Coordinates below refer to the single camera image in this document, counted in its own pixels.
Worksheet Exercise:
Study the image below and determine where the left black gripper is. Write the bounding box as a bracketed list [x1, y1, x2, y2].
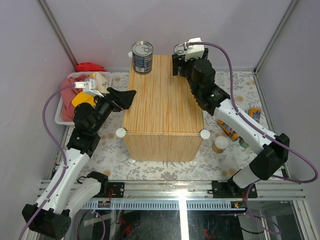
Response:
[92, 87, 137, 134]

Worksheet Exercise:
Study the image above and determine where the light blue tin can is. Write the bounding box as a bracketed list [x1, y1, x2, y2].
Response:
[173, 43, 186, 56]

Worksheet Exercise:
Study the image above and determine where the dark blue tin can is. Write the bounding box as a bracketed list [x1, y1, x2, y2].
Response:
[132, 41, 154, 75]

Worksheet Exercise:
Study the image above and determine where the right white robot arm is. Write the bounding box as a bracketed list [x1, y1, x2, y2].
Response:
[172, 44, 290, 198]

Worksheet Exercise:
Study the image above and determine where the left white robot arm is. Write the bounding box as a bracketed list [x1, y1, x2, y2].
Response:
[22, 87, 137, 240]

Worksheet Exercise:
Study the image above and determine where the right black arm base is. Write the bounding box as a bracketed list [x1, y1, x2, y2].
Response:
[208, 180, 258, 199]

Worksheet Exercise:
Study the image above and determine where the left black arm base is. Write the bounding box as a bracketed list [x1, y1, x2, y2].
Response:
[98, 182, 125, 199]

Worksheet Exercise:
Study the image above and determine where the beige patterned cloth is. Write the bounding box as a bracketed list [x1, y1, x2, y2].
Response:
[93, 72, 111, 94]

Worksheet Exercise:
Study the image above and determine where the yellow cloth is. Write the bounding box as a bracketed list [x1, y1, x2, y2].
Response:
[71, 74, 96, 107]

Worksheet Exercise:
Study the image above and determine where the wooden cube cabinet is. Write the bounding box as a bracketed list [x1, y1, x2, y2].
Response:
[122, 55, 205, 162]

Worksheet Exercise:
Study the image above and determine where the red cloth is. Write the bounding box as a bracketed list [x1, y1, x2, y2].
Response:
[75, 62, 107, 72]

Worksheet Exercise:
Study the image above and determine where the pink cloth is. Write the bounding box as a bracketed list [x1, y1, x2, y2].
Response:
[60, 77, 75, 121]

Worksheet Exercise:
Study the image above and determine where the white laundry basket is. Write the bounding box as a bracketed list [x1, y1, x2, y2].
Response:
[54, 71, 112, 126]

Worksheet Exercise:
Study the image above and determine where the yellow porridge can with spoon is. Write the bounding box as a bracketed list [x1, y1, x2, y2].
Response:
[217, 119, 240, 141]

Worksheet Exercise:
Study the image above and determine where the orange can with white lid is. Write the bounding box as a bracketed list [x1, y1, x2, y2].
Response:
[212, 136, 229, 154]

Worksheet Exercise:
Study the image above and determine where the green can with white lid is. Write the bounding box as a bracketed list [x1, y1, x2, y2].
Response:
[239, 137, 249, 148]

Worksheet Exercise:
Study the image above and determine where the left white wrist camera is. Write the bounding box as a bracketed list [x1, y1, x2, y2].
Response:
[74, 78, 104, 97]

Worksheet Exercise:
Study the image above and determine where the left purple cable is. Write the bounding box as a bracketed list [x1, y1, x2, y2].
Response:
[17, 83, 83, 240]

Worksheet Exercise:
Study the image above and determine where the aluminium front rail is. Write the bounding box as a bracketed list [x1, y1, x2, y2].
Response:
[34, 179, 311, 211]

